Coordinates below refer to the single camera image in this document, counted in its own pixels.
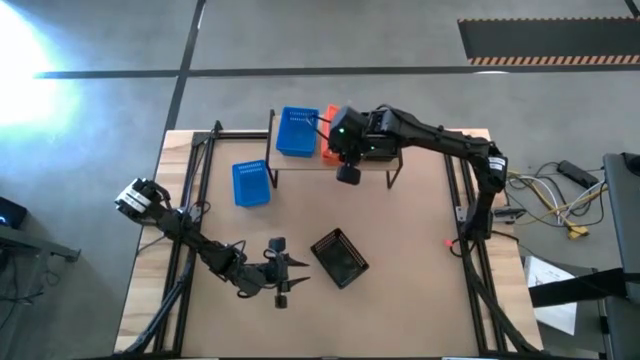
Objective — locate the black plastic basket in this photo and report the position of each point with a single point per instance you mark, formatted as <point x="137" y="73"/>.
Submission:
<point x="340" y="260"/>

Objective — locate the dark electronic device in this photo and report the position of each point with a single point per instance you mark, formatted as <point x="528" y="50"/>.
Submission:
<point x="12" y="212"/>

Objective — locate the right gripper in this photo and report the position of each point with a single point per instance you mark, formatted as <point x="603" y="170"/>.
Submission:
<point x="350" y="135"/>

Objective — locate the blue plastic basket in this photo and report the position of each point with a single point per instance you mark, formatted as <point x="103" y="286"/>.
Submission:
<point x="251" y="185"/>
<point x="295" y="140"/>

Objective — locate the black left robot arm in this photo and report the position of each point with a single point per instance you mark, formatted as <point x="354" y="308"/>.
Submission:
<point x="200" y="245"/>

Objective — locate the black bar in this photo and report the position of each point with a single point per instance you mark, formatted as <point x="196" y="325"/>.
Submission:
<point x="575" y="290"/>

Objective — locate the black power strip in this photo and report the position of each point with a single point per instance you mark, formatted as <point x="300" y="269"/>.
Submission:
<point x="577" y="174"/>

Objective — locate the black hazard-striped floor mat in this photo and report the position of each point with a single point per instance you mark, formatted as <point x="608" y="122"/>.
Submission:
<point x="550" y="40"/>

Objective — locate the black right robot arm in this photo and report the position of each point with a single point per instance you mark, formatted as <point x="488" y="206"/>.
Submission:
<point x="450" y="142"/>

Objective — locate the grey desk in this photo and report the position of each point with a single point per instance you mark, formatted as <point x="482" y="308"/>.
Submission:
<point x="625" y="210"/>

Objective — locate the grey metal stand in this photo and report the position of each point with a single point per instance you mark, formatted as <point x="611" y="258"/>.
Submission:
<point x="30" y="242"/>

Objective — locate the wooden shelf with black frame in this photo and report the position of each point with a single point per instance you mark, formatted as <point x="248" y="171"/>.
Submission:
<point x="300" y="163"/>

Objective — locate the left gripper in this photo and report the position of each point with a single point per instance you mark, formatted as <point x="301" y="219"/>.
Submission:
<point x="272" y="275"/>

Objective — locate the orange plastic basket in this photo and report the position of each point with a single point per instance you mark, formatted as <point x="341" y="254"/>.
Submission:
<point x="326" y="156"/>

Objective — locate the white paper sheet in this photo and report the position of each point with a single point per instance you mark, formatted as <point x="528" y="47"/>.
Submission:
<point x="550" y="310"/>

